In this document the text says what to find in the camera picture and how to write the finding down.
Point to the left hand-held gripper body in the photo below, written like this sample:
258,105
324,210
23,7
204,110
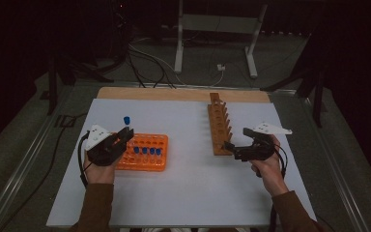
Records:
104,151

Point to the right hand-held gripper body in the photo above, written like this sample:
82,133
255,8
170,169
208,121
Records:
259,150

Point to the wooden test tube rack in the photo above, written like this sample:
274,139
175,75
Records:
219,129

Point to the orange plastic tube rack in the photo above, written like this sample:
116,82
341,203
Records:
148,164

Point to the person's left hand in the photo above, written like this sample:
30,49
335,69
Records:
100,174

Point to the person's right hand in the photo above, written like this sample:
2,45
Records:
270,174

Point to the white table mat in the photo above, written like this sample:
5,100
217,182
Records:
190,193

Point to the white plug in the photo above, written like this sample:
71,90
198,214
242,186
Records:
221,67

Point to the black metal stand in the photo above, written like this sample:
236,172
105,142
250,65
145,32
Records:
53,80
317,96

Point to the aluminium floor rail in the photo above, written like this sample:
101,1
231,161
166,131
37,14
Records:
335,174
19,174

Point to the white metal desk frame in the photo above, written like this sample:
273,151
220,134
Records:
219,24

